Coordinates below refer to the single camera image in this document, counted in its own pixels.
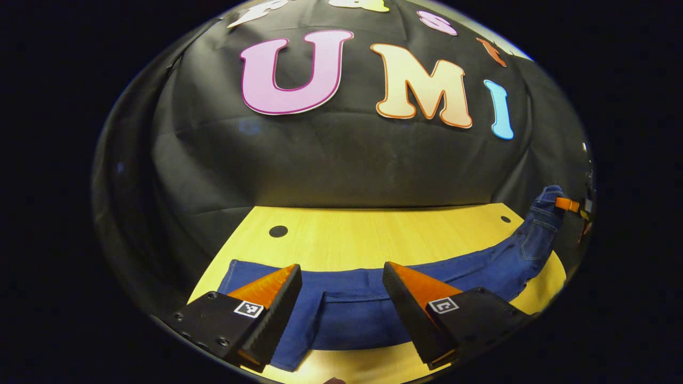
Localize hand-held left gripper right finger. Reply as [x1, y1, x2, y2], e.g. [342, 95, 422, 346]
[382, 261, 535, 371]

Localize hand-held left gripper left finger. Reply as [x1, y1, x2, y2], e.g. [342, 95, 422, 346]
[159, 263, 303, 374]

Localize blue jeans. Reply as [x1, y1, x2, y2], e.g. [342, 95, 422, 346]
[216, 185, 566, 373]

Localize black backdrop cloth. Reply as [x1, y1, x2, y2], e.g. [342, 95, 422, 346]
[91, 0, 595, 321]

